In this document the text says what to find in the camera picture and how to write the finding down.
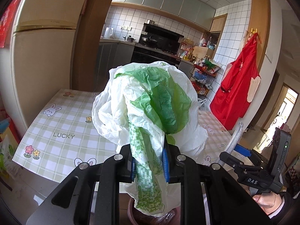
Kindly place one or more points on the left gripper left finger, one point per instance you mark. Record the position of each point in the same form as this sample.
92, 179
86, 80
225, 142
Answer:
133, 169

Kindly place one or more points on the wire storage rack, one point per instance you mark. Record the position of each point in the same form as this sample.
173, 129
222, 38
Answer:
202, 75

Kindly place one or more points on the grey base cabinets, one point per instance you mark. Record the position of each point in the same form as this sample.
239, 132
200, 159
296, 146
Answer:
110, 55

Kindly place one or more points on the white shopping bag on floor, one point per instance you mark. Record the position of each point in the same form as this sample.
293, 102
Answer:
202, 104

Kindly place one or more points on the white electric kettle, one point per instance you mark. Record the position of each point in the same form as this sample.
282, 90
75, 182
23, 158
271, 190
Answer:
108, 33

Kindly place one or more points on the black camera box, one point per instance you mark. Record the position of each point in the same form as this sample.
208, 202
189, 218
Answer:
281, 144

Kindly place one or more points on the red cloth on fridge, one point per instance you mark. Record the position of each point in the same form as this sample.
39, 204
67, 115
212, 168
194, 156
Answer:
7, 20

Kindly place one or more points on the black oven range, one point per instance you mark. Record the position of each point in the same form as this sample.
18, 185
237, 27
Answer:
157, 44

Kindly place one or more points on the brown trash bin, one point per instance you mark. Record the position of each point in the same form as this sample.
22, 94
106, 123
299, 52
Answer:
137, 217

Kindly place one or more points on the person right hand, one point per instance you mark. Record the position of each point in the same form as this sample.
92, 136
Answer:
270, 203

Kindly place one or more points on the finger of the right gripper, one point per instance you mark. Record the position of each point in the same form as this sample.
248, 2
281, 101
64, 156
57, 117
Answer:
232, 161
242, 150

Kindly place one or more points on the white green plastic bag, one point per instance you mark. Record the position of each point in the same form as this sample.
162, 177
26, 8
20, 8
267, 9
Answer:
146, 106

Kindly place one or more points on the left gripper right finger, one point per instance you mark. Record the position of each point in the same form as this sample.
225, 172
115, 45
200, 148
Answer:
165, 162

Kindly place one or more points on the steel cooking pot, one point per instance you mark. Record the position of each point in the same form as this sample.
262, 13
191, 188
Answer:
129, 39

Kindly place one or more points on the cream refrigerator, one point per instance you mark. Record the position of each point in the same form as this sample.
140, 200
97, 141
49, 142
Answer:
36, 59

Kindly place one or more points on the grey upper cabinets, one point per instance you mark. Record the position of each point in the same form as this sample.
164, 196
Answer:
194, 11

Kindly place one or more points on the red hanging apron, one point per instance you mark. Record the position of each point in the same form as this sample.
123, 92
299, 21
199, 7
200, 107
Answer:
238, 87

